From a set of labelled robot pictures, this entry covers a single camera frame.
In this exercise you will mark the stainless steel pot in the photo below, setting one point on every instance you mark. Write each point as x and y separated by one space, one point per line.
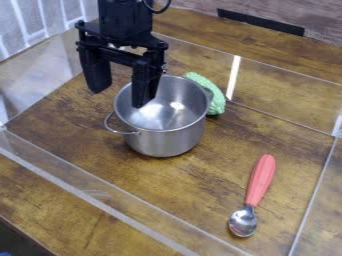
167 126

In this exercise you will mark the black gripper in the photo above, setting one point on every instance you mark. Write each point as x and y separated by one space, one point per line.
124 42

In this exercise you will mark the black strip on table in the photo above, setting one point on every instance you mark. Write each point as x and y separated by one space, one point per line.
260 22

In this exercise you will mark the green knitted toy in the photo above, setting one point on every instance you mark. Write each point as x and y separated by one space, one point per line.
216 96

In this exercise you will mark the clear acrylic enclosure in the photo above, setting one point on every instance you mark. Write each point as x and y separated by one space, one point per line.
89 198

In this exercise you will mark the pink handled metal spoon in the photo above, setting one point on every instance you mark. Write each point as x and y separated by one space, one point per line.
242 221

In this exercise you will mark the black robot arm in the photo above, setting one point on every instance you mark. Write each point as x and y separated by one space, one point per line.
125 10

